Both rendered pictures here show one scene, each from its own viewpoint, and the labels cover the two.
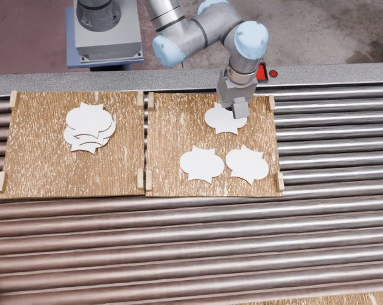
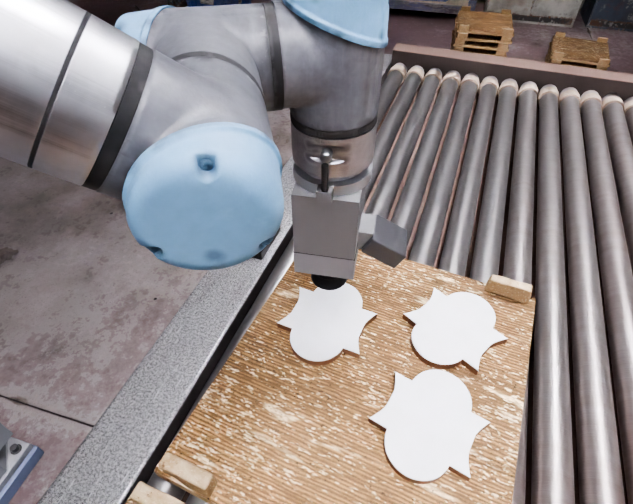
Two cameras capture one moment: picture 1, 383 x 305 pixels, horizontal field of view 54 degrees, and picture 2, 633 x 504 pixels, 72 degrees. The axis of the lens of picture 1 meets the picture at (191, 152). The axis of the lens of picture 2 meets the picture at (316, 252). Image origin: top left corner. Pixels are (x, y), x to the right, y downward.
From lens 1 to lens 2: 0.74 m
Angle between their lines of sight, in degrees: 36
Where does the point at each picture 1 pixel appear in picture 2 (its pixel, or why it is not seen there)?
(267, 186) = (509, 314)
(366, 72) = not seen: hidden behind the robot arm
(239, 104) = (377, 229)
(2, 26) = not seen: outside the picture
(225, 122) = (339, 322)
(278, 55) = (165, 278)
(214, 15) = (197, 24)
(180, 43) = (239, 116)
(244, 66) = (375, 88)
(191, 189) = (494, 482)
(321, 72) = not seen: hidden behind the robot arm
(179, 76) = (158, 372)
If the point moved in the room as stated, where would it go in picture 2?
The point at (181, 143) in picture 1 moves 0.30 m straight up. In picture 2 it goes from (350, 447) to (378, 255)
